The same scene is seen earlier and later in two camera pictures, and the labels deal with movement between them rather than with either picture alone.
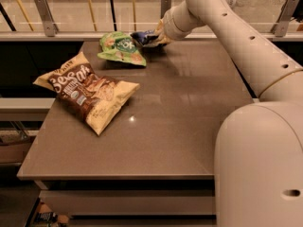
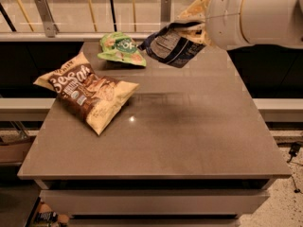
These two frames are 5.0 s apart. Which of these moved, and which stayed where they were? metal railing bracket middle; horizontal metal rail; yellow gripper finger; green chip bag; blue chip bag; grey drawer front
Moved: yellow gripper finger; blue chip bag
Stayed: horizontal metal rail; grey drawer front; metal railing bracket middle; green chip bag
